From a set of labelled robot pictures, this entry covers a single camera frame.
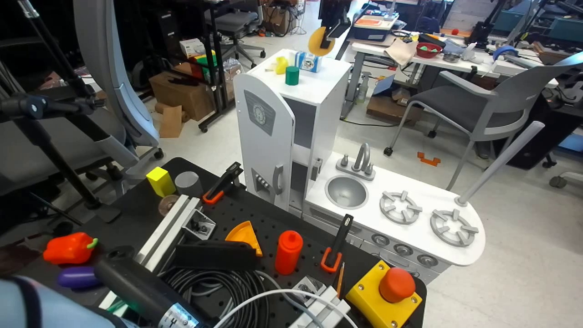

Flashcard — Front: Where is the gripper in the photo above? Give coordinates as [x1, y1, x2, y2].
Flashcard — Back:
[319, 0, 354, 49]

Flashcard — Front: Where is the white toy kitchen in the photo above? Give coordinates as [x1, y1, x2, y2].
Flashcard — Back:
[233, 49, 545, 286]

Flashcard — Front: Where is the toy kitchen tap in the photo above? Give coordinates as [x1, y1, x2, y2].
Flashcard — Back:
[336, 143, 377, 182]

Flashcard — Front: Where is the toy fridge door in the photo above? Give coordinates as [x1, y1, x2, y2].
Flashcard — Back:
[233, 73, 296, 213]

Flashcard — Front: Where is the toy kitchen sink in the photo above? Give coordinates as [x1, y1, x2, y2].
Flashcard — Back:
[324, 175, 369, 210]

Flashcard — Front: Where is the grey toy burner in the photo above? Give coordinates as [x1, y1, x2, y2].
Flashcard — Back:
[379, 190, 424, 225]
[430, 208, 480, 248]

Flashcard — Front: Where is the orange toy bottle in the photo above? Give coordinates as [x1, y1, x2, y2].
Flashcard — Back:
[274, 230, 304, 276]

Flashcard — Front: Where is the orange toy bell pepper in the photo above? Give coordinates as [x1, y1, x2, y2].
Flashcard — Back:
[43, 232, 99, 266]

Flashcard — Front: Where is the purple toy eggplant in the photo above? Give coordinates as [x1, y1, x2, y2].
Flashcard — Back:
[57, 266, 103, 290]

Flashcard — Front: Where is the yellow round disc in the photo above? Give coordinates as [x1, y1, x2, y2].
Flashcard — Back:
[308, 26, 336, 57]

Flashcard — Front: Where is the blue and white carton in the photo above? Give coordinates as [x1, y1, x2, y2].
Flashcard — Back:
[294, 50, 322, 73]

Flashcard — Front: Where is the blue bin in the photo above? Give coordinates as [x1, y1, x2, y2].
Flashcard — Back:
[353, 14, 398, 42]

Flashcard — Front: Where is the white desk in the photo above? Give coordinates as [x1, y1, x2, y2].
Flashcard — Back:
[339, 32, 562, 120]

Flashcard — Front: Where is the spray bottle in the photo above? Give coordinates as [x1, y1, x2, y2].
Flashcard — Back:
[357, 72, 371, 103]

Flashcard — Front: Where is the flat cardboard box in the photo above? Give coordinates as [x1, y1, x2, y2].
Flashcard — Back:
[365, 87, 423, 127]

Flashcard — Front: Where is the red bowl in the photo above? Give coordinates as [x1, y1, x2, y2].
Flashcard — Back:
[415, 41, 443, 59]

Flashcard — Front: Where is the dark office chair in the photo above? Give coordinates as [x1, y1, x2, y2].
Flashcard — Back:
[206, 7, 267, 70]

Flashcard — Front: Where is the black rack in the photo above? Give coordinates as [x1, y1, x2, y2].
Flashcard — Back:
[194, 0, 244, 133]

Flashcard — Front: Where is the grey chair with armrests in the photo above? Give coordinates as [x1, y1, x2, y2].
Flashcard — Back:
[384, 52, 583, 192]

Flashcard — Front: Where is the blue tape roll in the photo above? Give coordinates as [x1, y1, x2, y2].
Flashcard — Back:
[492, 45, 519, 62]

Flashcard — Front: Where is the cardboard sheet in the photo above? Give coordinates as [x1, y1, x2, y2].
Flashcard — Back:
[159, 104, 184, 138]

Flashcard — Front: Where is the black clamp with orange tip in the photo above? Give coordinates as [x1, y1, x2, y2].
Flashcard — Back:
[202, 161, 245, 205]
[320, 214, 354, 273]

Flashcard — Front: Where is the grey cylinder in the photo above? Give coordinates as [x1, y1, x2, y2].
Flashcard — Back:
[174, 171, 204, 199]

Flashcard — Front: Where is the orange wedge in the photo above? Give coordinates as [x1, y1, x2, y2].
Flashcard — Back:
[225, 220, 264, 257]

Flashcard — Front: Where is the yellow block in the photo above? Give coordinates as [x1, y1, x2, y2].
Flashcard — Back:
[145, 166, 177, 198]

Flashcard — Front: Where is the grey office chair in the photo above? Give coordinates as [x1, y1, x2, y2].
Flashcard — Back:
[0, 0, 165, 192]

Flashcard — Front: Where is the brown round disc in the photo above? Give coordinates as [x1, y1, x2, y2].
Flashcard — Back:
[158, 195, 180, 217]

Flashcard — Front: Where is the black flat box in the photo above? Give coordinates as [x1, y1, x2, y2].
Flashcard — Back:
[173, 240, 258, 272]

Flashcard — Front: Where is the yellow box with red button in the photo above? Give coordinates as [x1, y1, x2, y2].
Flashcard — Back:
[345, 260, 423, 328]

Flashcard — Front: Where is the black tube with label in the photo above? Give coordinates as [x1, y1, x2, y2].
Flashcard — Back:
[93, 246, 206, 328]

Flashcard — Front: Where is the fridge door handle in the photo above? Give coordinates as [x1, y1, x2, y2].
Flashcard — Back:
[272, 164, 284, 196]

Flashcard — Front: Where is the orange bracket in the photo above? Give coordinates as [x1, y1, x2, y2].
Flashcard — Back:
[417, 151, 441, 167]

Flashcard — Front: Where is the metal corner bracket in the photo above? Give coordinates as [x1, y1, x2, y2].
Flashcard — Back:
[182, 209, 217, 241]

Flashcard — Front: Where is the aluminium rail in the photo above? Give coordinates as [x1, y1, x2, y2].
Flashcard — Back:
[136, 195, 201, 275]

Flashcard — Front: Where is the white cable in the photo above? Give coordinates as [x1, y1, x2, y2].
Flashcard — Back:
[213, 288, 361, 328]

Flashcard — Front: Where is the white bracket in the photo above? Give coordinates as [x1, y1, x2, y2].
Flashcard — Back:
[289, 275, 352, 328]

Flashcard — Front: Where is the coil of black cable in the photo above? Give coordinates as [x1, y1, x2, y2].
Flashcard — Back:
[159, 267, 270, 328]

